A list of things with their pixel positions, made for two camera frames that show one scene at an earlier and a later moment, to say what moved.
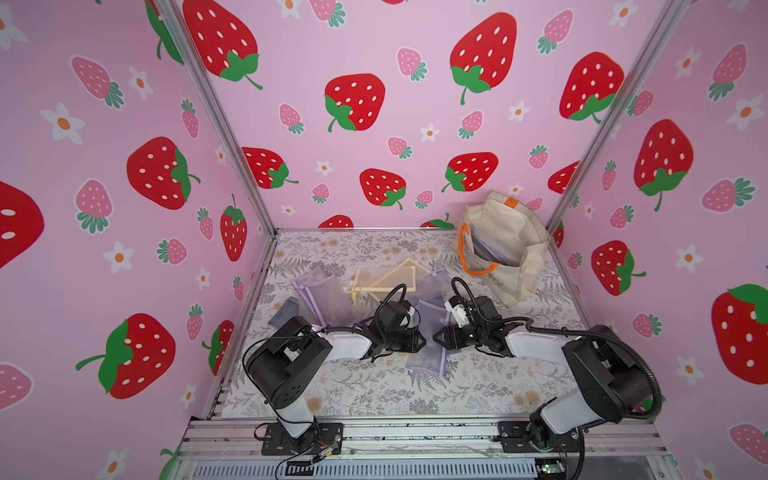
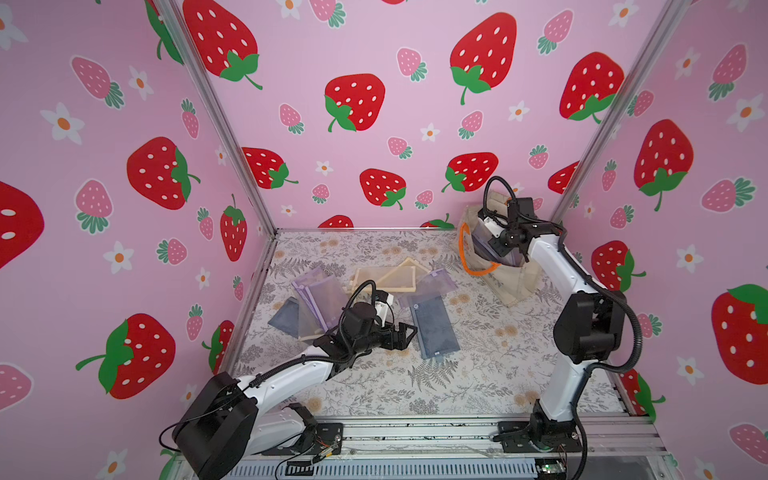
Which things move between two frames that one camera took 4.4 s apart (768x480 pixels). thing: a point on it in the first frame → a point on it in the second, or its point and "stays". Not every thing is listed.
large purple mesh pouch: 431,358 → 481,236
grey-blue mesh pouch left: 288,310 stays
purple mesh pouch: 327,297 stays
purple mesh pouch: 436,283 stays
